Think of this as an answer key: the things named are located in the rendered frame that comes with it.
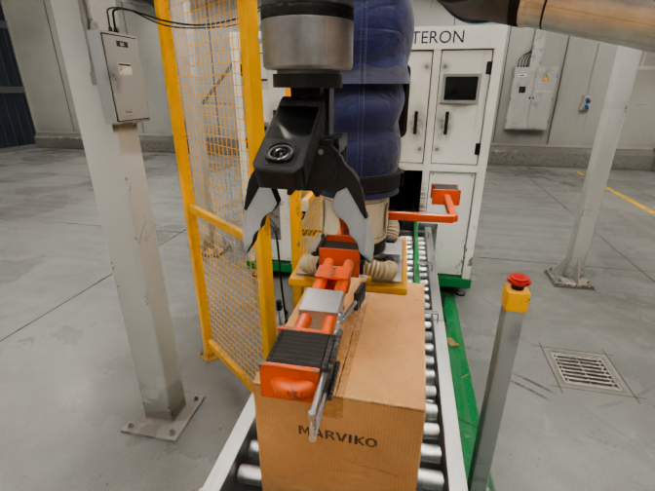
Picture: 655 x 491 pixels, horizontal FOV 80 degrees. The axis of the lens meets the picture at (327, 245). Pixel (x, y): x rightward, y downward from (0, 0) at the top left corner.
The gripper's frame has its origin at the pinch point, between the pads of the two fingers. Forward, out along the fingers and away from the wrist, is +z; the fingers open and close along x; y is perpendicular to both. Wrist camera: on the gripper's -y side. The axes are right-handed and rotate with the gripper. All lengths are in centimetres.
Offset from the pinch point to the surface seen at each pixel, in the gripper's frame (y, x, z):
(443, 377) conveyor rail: 81, -30, 81
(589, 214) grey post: 303, -162, 78
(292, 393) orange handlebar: -6.6, 0.0, 13.7
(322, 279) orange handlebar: 20.9, 2.5, 13.1
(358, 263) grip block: 30.2, -2.9, 13.8
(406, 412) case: 27, -15, 47
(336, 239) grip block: 37.7, 2.8, 11.9
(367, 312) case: 64, -3, 46
